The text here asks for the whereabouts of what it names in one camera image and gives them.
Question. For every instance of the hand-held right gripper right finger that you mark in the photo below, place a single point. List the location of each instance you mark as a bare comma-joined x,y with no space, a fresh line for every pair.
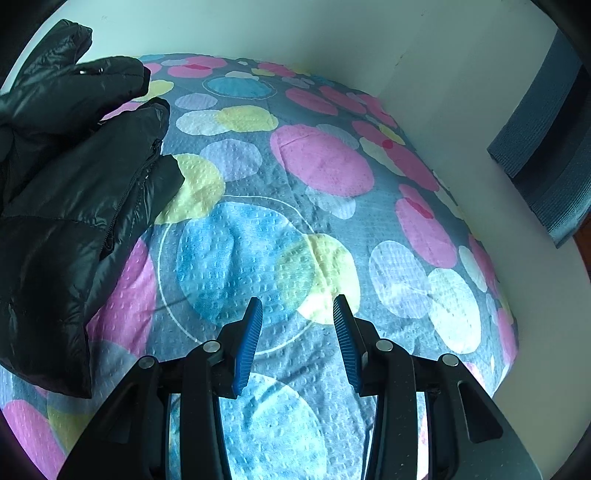
350,346

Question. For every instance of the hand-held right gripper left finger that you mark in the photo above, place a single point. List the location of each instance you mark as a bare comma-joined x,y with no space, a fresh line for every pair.
245,350

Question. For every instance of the black puffer jacket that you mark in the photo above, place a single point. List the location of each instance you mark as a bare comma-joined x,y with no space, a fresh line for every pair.
69,194

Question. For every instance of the dotted bed sheet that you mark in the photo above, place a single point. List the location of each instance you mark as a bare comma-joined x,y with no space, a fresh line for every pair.
295,221

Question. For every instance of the dark grey-blue cloth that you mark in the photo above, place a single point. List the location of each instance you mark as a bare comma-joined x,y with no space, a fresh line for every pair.
545,152

